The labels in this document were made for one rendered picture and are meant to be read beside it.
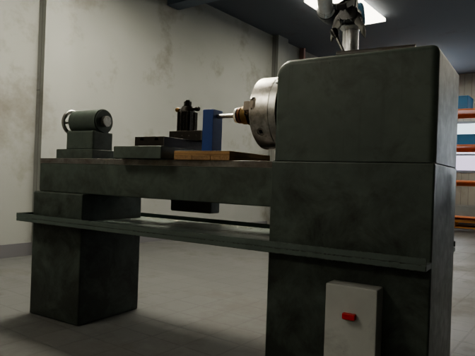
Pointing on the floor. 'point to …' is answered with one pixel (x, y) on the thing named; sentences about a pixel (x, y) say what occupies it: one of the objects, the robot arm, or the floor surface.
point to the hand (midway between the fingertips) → (347, 39)
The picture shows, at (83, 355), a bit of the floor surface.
